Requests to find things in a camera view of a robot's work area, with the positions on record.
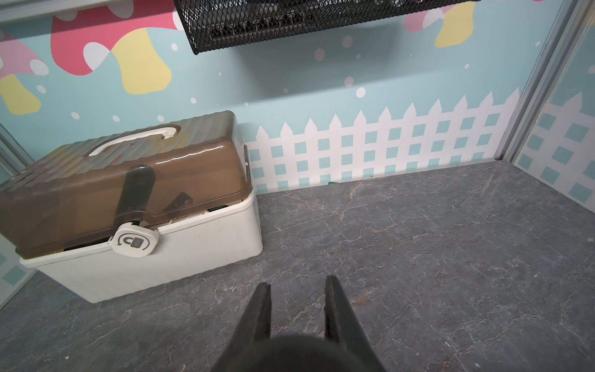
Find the black wire mesh basket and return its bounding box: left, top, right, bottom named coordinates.
left=174, top=0, right=459, bottom=54

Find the brown lid white toolbox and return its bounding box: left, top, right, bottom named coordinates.
left=1, top=111, right=263, bottom=303

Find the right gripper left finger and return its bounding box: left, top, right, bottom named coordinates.
left=211, top=282, right=272, bottom=371

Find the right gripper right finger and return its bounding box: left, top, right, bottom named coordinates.
left=325, top=275, right=385, bottom=371

